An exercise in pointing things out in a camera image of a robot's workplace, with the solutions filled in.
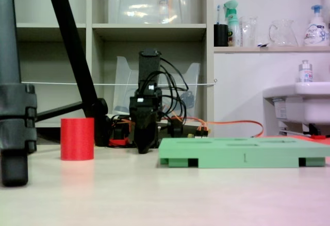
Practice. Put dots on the small blue white packet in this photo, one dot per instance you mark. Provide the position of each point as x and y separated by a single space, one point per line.
262 45

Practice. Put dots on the grey shelf unit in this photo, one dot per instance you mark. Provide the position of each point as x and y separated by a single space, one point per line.
89 30

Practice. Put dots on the blue white toothbrush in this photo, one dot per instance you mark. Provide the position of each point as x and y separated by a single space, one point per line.
218 14

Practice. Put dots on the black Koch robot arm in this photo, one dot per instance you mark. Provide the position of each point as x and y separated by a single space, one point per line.
149 68

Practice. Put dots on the small clear pump bottle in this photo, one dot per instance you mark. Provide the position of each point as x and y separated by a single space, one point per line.
305 73

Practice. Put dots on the glass pitcher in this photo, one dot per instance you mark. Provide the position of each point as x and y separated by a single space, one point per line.
283 33

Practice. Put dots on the clear plastic storage box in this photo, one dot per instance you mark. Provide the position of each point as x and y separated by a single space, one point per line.
144 1

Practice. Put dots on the beige wall ledge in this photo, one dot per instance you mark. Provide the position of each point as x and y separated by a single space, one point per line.
270 49

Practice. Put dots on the red table clamp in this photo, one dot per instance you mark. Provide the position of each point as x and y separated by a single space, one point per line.
118 142

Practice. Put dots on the clear plastic document tray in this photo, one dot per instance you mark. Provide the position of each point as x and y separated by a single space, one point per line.
123 86

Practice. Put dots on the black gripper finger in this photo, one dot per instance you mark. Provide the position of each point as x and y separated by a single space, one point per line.
153 130
141 135

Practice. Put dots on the glass measuring cup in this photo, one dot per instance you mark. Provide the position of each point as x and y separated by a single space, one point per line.
248 32

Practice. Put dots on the green spray bottle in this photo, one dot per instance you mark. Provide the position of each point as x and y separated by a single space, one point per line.
232 27

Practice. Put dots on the white blue foam soap bottle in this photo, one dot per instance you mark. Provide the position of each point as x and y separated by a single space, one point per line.
315 33

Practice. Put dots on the green shape sorter board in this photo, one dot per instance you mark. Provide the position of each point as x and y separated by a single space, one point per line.
232 153

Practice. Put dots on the black tripod brace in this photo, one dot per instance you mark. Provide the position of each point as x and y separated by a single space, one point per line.
59 111

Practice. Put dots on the thick dark tripod leg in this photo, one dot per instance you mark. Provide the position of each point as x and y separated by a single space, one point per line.
10 55

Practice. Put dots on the white sink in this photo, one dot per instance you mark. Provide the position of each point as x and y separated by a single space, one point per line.
309 102

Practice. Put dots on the black cup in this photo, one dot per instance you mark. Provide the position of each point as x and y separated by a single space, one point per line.
221 36

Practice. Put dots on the red cylinder block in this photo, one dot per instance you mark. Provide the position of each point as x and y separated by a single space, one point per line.
77 141

